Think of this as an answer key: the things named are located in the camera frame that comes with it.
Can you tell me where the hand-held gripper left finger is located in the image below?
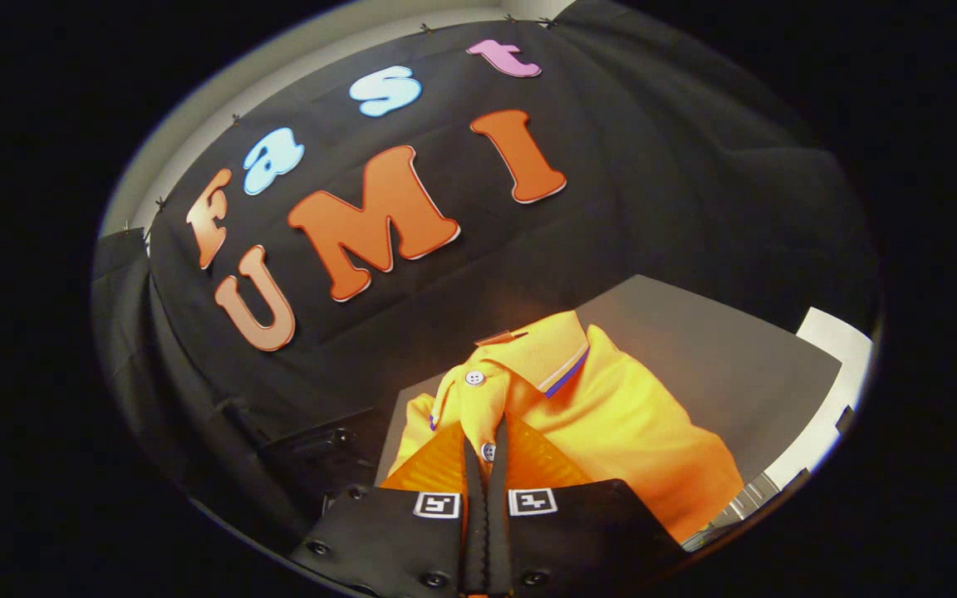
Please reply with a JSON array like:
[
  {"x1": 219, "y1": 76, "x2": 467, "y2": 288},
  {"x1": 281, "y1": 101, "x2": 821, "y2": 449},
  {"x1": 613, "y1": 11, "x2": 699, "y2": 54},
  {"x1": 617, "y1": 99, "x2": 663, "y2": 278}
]
[{"x1": 287, "y1": 419, "x2": 489, "y2": 598}]

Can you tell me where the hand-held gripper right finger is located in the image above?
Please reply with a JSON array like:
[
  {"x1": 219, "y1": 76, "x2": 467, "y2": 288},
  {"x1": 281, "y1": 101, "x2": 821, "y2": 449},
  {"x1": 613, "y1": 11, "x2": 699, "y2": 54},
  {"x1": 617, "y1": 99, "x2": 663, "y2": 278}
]
[{"x1": 487, "y1": 414, "x2": 689, "y2": 598}]

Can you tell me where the yellow polo shirt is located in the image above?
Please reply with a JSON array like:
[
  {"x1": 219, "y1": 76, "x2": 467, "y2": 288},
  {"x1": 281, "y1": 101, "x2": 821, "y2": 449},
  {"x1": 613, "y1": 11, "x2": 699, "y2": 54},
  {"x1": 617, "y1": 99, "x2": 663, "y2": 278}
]
[{"x1": 387, "y1": 311, "x2": 745, "y2": 545}]

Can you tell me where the row of small cloth clips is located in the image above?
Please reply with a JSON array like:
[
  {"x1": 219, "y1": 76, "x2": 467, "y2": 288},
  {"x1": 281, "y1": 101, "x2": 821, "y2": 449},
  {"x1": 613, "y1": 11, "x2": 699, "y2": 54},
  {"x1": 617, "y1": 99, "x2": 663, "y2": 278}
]
[{"x1": 120, "y1": 12, "x2": 556, "y2": 233}]

